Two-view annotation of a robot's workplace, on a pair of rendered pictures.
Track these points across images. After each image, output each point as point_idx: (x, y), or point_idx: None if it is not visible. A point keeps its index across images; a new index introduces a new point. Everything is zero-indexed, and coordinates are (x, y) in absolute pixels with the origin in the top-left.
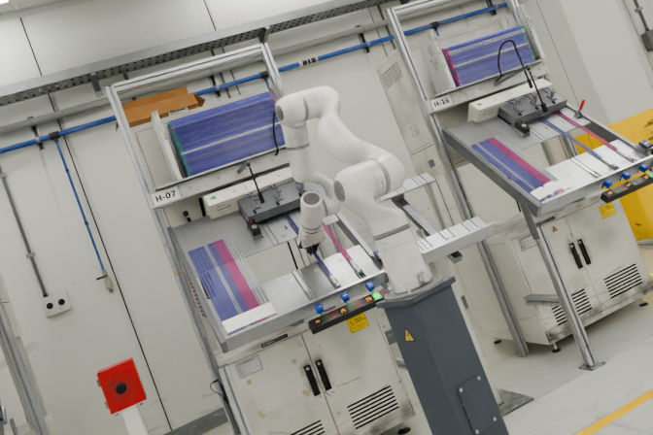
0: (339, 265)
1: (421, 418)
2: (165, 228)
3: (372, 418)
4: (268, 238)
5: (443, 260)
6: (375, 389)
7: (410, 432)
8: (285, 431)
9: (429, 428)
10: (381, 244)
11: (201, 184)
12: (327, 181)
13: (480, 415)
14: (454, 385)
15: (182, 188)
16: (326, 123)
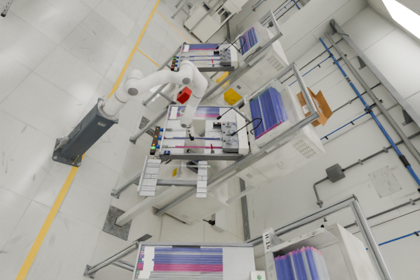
0: (177, 143)
1: (147, 212)
2: (238, 105)
3: None
4: (210, 129)
5: (159, 192)
6: None
7: (142, 200)
8: None
9: (135, 203)
10: None
11: (247, 109)
12: (184, 112)
13: (74, 131)
14: (82, 120)
15: (247, 103)
16: (164, 69)
